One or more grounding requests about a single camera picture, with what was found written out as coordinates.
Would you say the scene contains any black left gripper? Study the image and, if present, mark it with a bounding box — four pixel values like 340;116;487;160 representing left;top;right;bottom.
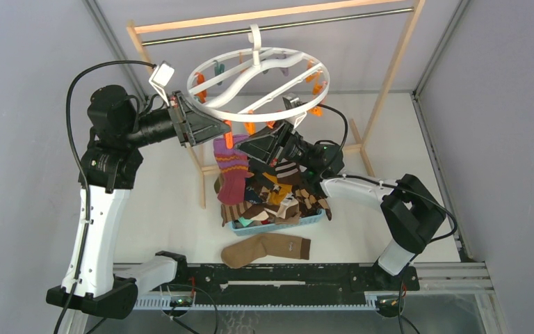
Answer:
123;90;231;148

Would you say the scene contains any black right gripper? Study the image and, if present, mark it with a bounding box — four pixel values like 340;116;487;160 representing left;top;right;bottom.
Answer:
233;116;314;170

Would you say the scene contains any orange clothespin clip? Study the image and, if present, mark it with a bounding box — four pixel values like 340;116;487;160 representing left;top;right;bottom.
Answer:
223;120;234;150

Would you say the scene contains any purple striped sock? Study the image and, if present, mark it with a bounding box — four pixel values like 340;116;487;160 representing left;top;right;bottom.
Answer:
213;137;254;205

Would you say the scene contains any white round clip hanger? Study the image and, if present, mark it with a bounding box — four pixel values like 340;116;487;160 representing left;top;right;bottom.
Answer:
186;24;331;123

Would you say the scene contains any tan brown sock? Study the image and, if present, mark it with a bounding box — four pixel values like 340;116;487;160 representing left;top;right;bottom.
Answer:
220;233;312;269

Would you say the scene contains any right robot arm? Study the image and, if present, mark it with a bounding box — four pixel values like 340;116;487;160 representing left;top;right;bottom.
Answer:
234;121;448;289

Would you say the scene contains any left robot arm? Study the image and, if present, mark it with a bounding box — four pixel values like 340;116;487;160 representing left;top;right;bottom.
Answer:
47;85;229;319

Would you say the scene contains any pile of mixed socks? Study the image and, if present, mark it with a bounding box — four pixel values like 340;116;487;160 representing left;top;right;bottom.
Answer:
214;161;332;229

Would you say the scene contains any teal clothespin clip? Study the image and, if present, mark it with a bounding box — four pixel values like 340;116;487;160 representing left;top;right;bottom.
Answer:
213;61;225;77

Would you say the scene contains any light blue sock basket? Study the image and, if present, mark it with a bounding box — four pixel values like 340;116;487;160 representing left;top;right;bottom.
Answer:
229;208;327;238

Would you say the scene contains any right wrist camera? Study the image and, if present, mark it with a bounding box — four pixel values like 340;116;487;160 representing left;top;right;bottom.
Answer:
282;93;307;128

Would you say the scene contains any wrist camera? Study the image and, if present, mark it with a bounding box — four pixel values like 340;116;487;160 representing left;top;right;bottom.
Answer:
282;93;307;128
148;61;175;105

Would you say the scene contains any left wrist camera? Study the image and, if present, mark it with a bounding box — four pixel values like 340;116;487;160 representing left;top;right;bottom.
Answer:
148;61;175;105

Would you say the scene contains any wooden clothes rack frame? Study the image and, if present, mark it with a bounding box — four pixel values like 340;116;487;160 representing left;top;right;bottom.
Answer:
126;0;427;209

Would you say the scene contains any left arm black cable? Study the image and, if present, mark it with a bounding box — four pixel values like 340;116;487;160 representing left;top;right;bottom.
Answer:
52;60;157;334

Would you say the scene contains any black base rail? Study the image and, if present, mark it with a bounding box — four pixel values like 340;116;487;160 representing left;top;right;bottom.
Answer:
154;257;421;308

